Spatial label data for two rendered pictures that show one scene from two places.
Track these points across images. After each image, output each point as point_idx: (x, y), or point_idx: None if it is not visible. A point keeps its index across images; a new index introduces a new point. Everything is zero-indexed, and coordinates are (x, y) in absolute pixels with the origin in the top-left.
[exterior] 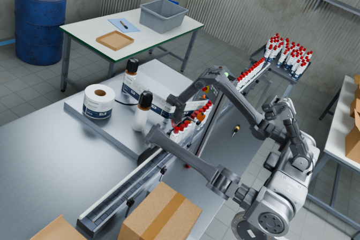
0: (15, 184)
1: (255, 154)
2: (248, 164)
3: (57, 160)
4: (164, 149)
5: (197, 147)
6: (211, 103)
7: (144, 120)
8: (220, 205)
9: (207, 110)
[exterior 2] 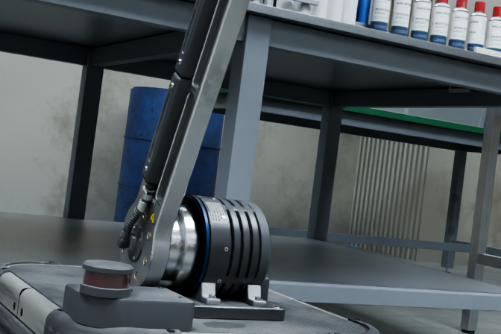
0: None
1: (473, 51)
2: (424, 40)
3: None
4: None
5: None
6: None
7: None
8: (250, 1)
9: None
